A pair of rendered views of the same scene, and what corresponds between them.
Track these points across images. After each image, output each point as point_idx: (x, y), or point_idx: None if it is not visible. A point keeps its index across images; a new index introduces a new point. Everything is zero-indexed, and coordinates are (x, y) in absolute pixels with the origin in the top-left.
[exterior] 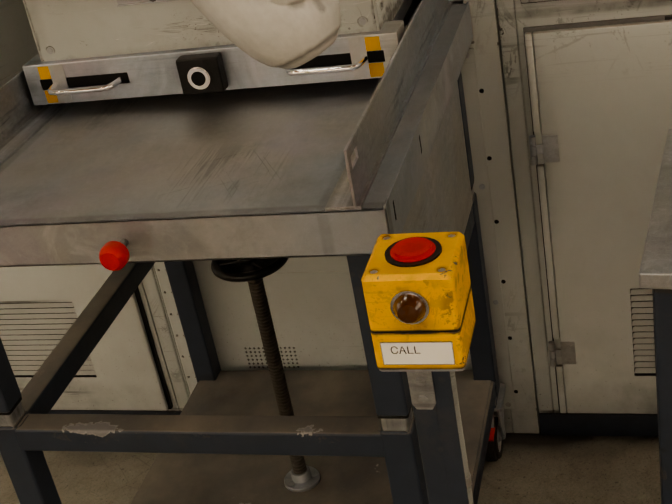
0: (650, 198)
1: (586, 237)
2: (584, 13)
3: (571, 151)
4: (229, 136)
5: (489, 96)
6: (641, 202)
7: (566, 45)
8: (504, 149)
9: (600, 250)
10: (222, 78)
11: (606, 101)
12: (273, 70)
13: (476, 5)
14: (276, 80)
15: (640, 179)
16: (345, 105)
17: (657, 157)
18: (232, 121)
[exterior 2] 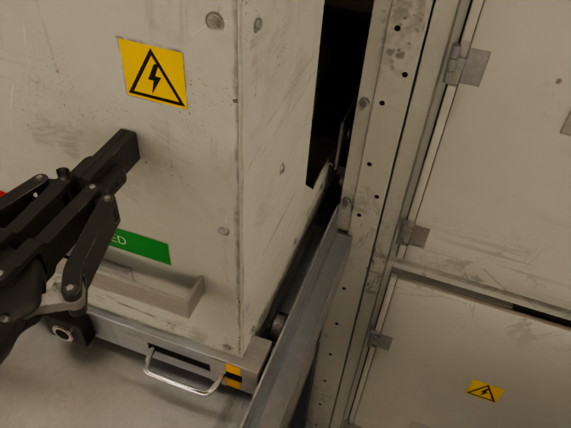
0: (447, 391)
1: (391, 390)
2: (446, 278)
3: (399, 349)
4: (70, 425)
5: (348, 293)
6: (439, 391)
7: (422, 295)
8: (349, 323)
9: (398, 399)
10: (86, 338)
11: (439, 335)
12: (137, 344)
13: (358, 239)
14: (139, 350)
15: (444, 380)
16: (194, 409)
17: (463, 376)
18: (85, 389)
